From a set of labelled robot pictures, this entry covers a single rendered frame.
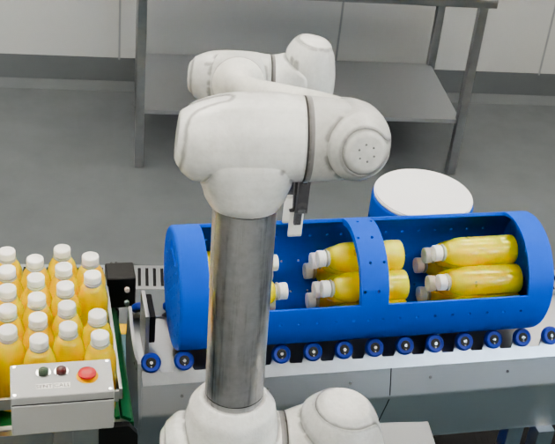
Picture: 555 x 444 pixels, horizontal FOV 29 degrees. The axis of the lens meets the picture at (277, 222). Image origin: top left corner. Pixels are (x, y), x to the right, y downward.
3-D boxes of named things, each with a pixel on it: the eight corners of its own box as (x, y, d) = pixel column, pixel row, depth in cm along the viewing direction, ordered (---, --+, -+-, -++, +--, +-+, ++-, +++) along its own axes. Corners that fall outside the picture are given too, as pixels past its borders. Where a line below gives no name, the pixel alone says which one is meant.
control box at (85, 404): (114, 428, 220) (114, 389, 214) (12, 436, 215) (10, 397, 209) (109, 395, 228) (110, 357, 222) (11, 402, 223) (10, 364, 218)
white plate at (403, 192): (385, 159, 317) (384, 163, 317) (364, 205, 294) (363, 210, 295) (479, 181, 311) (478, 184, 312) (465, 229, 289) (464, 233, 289)
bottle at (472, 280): (510, 288, 263) (438, 292, 259) (512, 260, 262) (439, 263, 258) (523, 296, 257) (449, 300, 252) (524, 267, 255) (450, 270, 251)
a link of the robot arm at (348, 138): (383, 89, 172) (299, 86, 170) (408, 109, 155) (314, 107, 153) (377, 169, 176) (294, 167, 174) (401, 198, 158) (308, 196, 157)
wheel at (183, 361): (194, 350, 245) (192, 349, 246) (173, 351, 244) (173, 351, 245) (195, 370, 244) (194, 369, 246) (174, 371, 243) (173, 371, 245)
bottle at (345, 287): (397, 276, 257) (322, 279, 253) (406, 264, 251) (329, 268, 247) (403, 303, 255) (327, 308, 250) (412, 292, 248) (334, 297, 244)
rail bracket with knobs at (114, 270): (136, 315, 267) (136, 282, 261) (106, 317, 265) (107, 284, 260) (131, 292, 275) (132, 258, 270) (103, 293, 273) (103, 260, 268)
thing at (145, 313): (154, 358, 250) (156, 316, 243) (144, 359, 249) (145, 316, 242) (149, 332, 258) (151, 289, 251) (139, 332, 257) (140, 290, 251)
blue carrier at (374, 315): (536, 351, 262) (566, 257, 246) (176, 377, 243) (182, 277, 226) (493, 278, 285) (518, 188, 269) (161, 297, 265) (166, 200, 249)
